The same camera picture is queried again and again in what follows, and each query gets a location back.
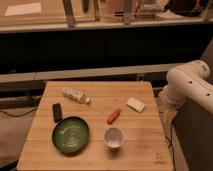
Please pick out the orange-red pepper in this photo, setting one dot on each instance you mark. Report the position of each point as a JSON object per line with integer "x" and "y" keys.
{"x": 112, "y": 117}

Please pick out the white ceramic cup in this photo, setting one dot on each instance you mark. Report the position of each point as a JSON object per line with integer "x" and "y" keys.
{"x": 113, "y": 138}

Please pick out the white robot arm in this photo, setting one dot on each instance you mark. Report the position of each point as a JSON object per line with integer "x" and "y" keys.
{"x": 188, "y": 81}

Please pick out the white sponge block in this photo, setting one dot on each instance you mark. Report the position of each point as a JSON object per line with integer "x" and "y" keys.
{"x": 135, "y": 104}

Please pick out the black phone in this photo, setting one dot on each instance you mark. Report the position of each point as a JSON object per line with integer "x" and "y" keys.
{"x": 57, "y": 112}

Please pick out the green bowl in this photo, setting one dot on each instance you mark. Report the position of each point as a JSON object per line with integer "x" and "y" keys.
{"x": 70, "y": 135}

